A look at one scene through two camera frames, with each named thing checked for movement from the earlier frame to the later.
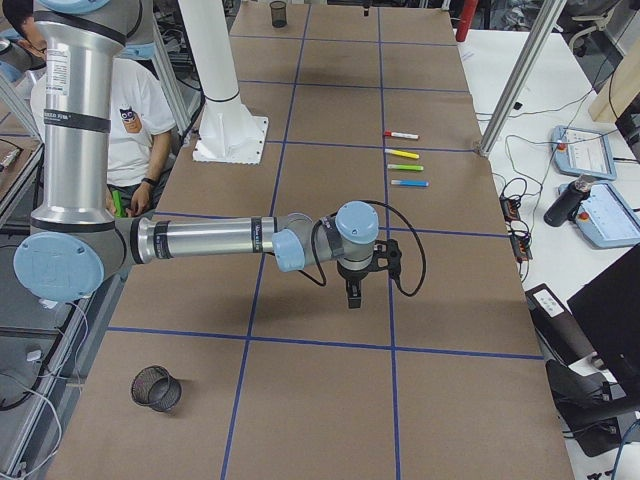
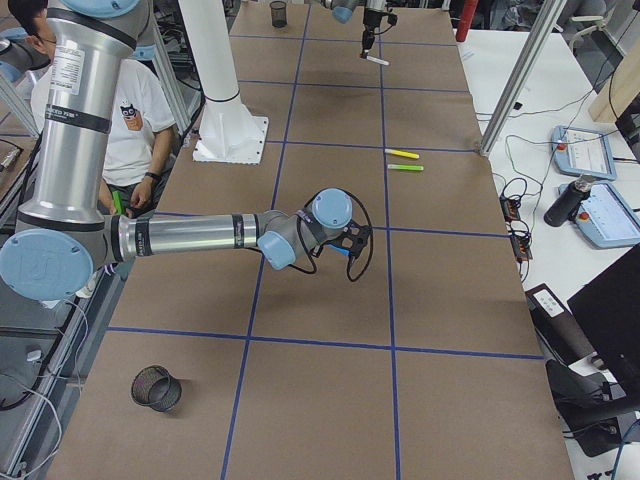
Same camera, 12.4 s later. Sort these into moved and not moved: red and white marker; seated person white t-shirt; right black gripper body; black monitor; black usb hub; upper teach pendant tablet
Moved: red and white marker; right black gripper body
Not moved: black monitor; upper teach pendant tablet; seated person white t-shirt; black usb hub
